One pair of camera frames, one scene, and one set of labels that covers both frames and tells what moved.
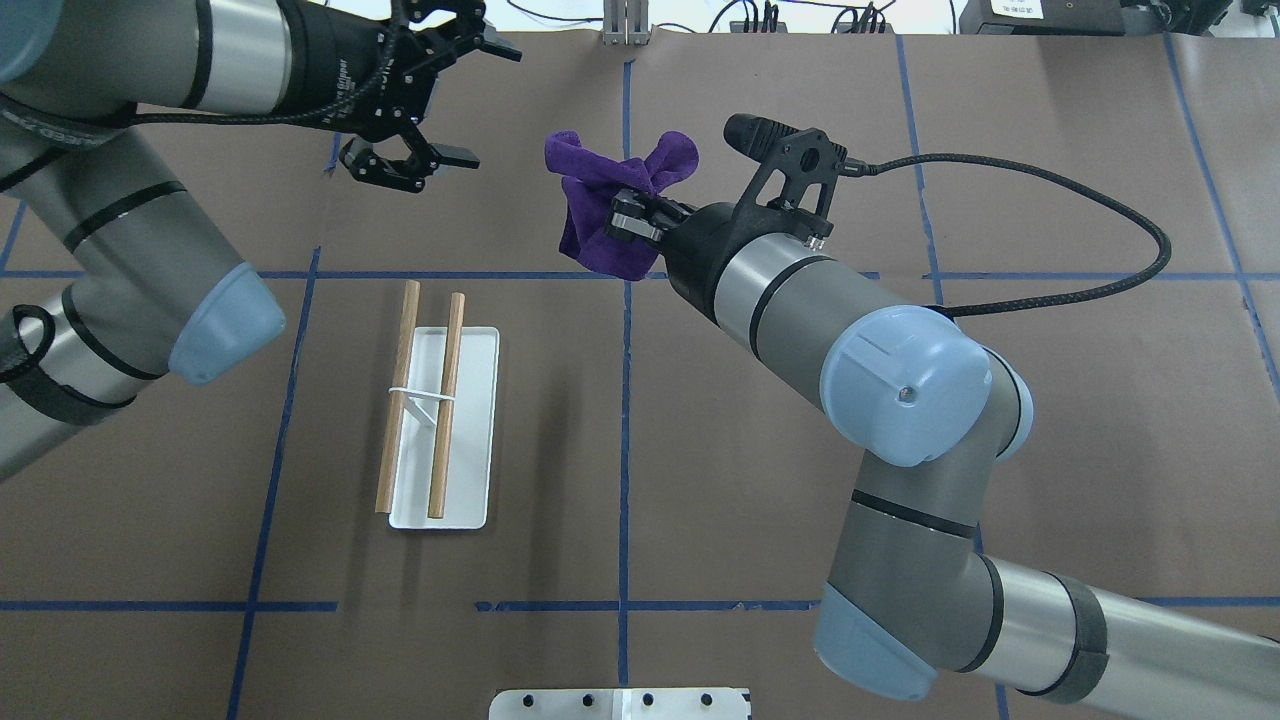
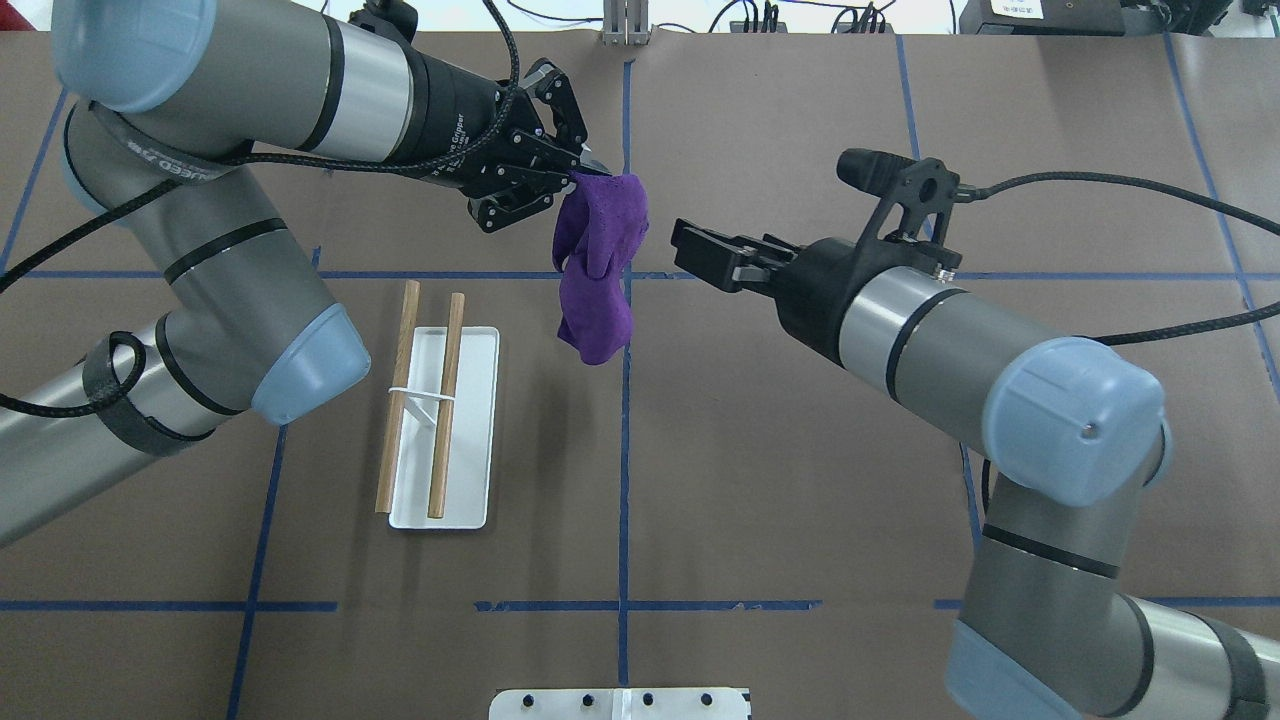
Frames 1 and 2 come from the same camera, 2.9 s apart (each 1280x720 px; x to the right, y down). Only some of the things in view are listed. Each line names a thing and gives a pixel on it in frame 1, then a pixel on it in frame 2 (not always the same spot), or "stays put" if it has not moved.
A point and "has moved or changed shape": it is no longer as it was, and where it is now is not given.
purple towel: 590,183 has moved or changed shape
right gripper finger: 635,228 to 729,272
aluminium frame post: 625,22 stays put
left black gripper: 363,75 to 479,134
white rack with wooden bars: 438,466 stays put
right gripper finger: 664,212 to 744,255
